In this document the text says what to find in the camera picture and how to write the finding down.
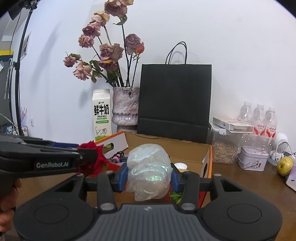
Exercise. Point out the flat white box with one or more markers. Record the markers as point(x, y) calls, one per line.
point(233, 125)

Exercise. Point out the black light stand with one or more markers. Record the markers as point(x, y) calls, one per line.
point(31, 6)

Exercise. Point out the water bottle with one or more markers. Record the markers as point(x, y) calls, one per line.
point(246, 113)
point(258, 120)
point(271, 123)

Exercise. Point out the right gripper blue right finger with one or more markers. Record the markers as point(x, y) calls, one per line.
point(177, 181)

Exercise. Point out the black paper shopping bag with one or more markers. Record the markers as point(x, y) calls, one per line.
point(174, 101)

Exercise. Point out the dried pink rose bouquet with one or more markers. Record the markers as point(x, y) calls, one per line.
point(112, 61)

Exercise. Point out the middle water bottle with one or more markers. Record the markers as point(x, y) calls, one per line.
point(258, 120)

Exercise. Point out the small lavender tin box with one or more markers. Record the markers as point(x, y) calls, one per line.
point(252, 159)

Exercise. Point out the small white round device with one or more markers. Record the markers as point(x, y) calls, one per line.
point(280, 145)

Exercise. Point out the iridescent plastic wrap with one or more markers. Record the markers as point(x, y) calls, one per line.
point(149, 172)

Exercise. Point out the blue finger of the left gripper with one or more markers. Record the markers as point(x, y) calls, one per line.
point(63, 145)

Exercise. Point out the purple tissue pack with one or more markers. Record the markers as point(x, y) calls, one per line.
point(291, 180)

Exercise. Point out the red artificial rose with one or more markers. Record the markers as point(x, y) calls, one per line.
point(94, 162)

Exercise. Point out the red orange cardboard box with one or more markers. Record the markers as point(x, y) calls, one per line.
point(198, 158)

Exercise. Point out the white plastic jar lid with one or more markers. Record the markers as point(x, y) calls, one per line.
point(181, 165)

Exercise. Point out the purple textured glass vase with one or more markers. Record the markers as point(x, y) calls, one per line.
point(125, 108)

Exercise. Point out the right water bottle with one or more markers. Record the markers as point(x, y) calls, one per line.
point(271, 123)

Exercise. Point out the yellow green apple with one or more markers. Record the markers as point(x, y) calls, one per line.
point(285, 165)

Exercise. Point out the person's left hand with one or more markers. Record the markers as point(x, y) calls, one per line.
point(7, 205)

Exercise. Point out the clear seed storage container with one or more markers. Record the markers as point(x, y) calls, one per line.
point(225, 144)

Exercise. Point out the yellow white plush toy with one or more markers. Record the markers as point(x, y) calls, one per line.
point(183, 170)

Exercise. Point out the white green milk carton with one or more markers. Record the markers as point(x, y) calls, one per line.
point(101, 113)

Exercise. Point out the left water bottle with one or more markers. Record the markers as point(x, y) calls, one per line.
point(246, 113)

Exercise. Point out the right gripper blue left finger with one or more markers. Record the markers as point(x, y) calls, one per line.
point(119, 178)

